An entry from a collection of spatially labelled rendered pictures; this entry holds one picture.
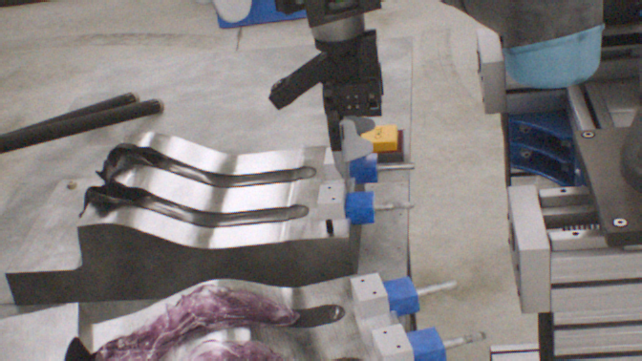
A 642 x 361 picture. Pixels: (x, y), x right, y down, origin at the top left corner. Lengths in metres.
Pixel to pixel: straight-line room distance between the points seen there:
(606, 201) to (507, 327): 1.48
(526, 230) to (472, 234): 1.76
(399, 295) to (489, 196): 1.83
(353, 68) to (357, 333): 0.39
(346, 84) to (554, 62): 0.65
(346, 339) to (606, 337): 0.30
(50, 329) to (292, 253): 0.34
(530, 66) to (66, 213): 0.97
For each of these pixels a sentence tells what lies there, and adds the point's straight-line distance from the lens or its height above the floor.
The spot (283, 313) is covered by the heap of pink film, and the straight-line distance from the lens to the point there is 1.23.
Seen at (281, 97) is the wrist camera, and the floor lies 1.03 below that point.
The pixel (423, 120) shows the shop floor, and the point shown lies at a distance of 3.52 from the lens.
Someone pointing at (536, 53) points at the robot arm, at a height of 1.31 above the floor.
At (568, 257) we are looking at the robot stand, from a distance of 1.12.
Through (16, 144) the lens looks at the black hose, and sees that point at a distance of 1.78.
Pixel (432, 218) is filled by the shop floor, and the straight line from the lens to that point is 2.98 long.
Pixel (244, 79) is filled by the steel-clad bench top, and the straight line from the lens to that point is 2.05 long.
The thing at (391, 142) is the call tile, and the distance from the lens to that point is 1.66.
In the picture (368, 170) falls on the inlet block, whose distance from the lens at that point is 1.46.
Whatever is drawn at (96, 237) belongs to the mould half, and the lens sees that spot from 1.41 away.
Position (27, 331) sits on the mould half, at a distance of 1.27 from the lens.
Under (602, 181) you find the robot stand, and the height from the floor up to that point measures 1.04.
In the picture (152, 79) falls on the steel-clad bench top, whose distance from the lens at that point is 2.14.
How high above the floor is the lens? 1.63
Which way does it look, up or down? 30 degrees down
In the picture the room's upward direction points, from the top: 8 degrees counter-clockwise
